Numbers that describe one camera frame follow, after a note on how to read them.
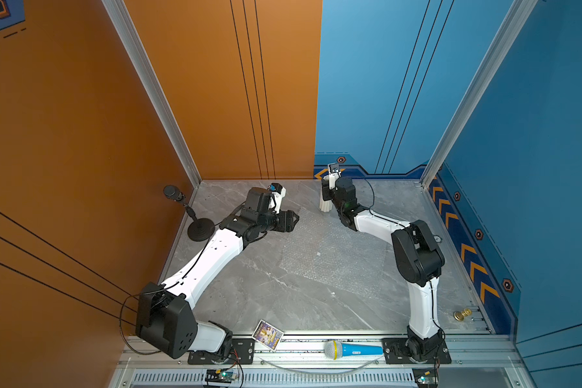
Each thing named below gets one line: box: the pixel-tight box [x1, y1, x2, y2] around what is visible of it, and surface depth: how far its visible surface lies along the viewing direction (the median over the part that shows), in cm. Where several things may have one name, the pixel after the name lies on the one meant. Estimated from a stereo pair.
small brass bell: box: [453, 307, 473, 322], surface depth 81 cm
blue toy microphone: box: [324, 340, 384, 360], surface depth 73 cm
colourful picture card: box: [251, 319, 285, 352], surface depth 77 cm
